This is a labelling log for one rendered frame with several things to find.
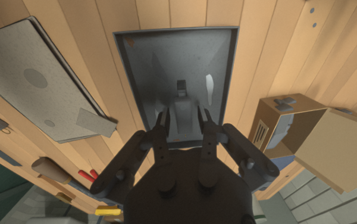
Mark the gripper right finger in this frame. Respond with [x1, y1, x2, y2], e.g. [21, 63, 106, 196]
[196, 105, 281, 193]

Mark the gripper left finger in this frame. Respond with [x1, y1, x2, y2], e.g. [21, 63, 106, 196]
[89, 107, 172, 197]

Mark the grey mould block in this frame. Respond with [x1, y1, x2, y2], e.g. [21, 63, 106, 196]
[266, 113, 295, 150]

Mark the grey clamp lever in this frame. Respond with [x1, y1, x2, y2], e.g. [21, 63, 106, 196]
[273, 97, 298, 113]

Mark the brown caster body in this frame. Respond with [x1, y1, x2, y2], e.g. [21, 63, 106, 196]
[248, 93, 328, 160]

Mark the pale lead splash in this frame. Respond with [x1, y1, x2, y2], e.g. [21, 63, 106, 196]
[205, 73, 215, 107]

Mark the grey rest bar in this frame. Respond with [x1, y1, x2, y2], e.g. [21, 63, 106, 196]
[167, 79, 202, 141]

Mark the grey metal tray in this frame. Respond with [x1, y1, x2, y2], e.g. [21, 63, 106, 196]
[112, 26, 240, 150]

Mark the yellow block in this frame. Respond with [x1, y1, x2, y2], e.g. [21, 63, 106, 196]
[94, 205, 123, 217]

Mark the small grey card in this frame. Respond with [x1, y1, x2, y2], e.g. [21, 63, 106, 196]
[75, 107, 118, 138]

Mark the grey speckled slab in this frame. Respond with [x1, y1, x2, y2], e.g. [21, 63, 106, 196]
[0, 15, 118, 144]

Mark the blue-grey base plate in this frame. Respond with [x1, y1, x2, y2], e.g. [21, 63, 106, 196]
[267, 154, 296, 172]

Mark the wooden-handled chisel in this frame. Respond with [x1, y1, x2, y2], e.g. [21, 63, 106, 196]
[30, 156, 96, 197]

